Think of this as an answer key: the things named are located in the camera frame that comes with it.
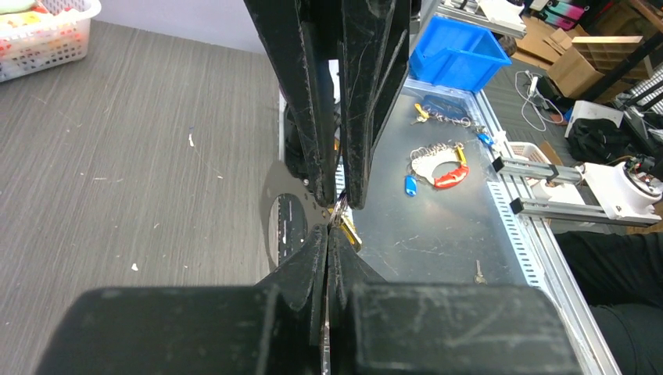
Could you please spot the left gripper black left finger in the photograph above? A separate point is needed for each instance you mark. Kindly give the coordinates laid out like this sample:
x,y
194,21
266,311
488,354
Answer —
x,y
272,327

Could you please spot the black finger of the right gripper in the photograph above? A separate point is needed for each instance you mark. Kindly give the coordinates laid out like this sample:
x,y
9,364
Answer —
x,y
294,36
373,62

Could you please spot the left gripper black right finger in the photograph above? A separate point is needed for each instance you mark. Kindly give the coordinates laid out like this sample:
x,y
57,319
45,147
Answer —
x,y
381,327

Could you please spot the metal keyring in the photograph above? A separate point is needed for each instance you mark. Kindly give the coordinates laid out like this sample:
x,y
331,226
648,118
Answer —
x,y
339,210

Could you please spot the red keyring tag with keys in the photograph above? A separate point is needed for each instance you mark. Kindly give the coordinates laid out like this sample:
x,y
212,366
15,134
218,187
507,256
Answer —
x,y
441,165

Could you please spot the blue plastic bin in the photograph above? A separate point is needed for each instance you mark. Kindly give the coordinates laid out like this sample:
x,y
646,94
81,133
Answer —
x,y
457,55

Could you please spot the loose silver key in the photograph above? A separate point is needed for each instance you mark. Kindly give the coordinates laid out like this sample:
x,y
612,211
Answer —
x,y
479,277

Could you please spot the blue key tag on bench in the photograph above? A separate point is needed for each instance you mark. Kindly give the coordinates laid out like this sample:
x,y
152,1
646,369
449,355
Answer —
x,y
411,185

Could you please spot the cardboard box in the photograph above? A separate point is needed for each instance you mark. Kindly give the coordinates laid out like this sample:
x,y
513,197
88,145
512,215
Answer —
x,y
589,59

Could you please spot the black bag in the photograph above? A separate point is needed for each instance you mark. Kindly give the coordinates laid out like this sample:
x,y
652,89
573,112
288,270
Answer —
x,y
598,141

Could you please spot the colourful printed cloth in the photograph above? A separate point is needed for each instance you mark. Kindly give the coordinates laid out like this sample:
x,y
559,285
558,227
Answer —
x,y
20,13

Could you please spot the white plastic basket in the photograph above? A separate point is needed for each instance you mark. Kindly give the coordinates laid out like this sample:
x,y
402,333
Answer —
x,y
59,40

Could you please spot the yellow key with chain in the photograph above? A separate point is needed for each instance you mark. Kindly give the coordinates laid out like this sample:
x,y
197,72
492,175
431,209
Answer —
x,y
446,114

